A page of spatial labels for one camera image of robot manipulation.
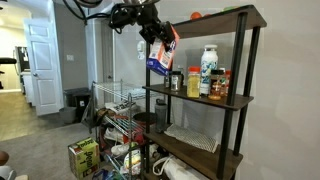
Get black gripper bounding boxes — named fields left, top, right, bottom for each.
left=134, top=3, right=176, bottom=51

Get white printed bag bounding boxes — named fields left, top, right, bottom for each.
left=104, top=99, right=138, bottom=116

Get small grey bin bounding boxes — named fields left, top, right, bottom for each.
left=58, top=106, right=78, bottom=125

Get dark round pot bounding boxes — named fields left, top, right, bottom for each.
left=132, top=111, right=156, bottom=130

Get black stereo camera bar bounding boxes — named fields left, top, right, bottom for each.
left=0, top=57, right=18, bottom=65

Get brown jar black lid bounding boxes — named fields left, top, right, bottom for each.
left=207, top=68, right=225, bottom=101

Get grey hanging bag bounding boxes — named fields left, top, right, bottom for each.
left=81, top=96, right=98, bottom=135

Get green round object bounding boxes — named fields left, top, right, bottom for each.
left=222, top=5, right=240, bottom=12

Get dark grey water bottle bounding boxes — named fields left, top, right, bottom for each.
left=154, top=98, right=168, bottom=135

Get metal wire rack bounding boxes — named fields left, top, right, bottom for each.
left=91, top=79, right=158, bottom=180

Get thick black cable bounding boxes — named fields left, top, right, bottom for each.
left=62, top=0, right=113, bottom=27

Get white grey object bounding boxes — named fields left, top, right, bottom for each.
left=0, top=165, right=30, bottom=180

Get white printed bottle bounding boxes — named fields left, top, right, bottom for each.
left=199, top=44, right=220, bottom=96

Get grey shaded door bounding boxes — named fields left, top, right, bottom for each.
left=99, top=19, right=115, bottom=103

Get white shoes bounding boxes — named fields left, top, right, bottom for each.
left=103, top=126, right=127, bottom=143

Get red lid spice jar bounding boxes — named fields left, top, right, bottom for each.
left=223, top=69, right=232, bottom=97

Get white wall device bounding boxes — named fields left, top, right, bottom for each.
left=136, top=40, right=147, bottom=61

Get brown ball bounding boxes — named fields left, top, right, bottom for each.
left=0, top=150, right=10, bottom=166

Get yellow spice jar orange lid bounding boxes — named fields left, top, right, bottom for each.
left=186, top=65, right=202, bottom=99

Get red box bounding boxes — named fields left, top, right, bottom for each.
left=114, top=114, right=145, bottom=143

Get dark appliance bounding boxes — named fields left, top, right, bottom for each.
left=14, top=46, right=31, bottom=73

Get white cabinet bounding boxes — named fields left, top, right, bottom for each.
left=20, top=71, right=35, bottom=105

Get black trash bin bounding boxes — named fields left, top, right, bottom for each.
left=62, top=86, right=92, bottom=123

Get orange ball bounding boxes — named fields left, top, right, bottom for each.
left=189, top=11, right=204, bottom=21

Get black frame wooden shelf unit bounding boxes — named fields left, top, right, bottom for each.
left=142, top=3, right=268, bottom=180

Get white blue orange box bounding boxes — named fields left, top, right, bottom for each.
left=146, top=26, right=181, bottom=77

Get white bag with graphic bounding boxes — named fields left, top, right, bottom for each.
left=122, top=147, right=143, bottom=177

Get pepper jar black lid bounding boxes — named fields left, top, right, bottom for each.
left=164, top=74, right=172, bottom=89
left=170, top=70, right=183, bottom=92

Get green cardboard box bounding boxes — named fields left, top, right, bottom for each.
left=67, top=136, right=101, bottom=180

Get checked white cloth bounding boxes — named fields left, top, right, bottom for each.
left=163, top=123, right=220, bottom=154

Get open white panel door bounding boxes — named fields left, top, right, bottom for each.
left=23, top=17, right=65, bottom=117

